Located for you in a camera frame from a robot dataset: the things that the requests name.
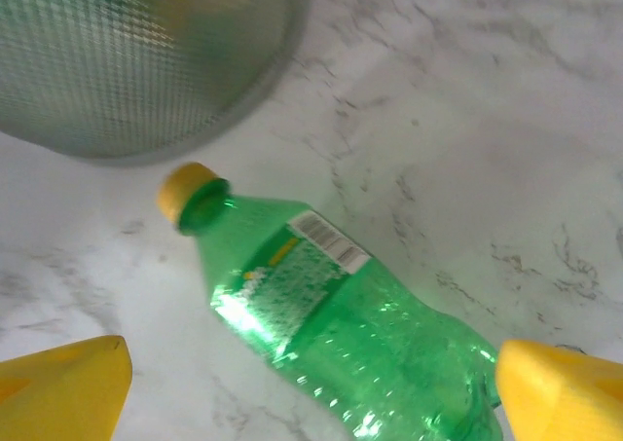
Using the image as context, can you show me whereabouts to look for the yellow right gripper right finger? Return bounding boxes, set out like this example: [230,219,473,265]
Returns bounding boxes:
[495,338,623,441]

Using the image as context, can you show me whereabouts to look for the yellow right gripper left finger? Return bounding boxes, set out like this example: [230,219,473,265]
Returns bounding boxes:
[0,334,133,441]

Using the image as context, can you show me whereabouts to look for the green bottle yellow cap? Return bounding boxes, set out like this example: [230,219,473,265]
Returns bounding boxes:
[156,162,505,441]

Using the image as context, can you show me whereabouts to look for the translucent green plastic bin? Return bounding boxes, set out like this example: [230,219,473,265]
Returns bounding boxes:
[0,0,312,169]

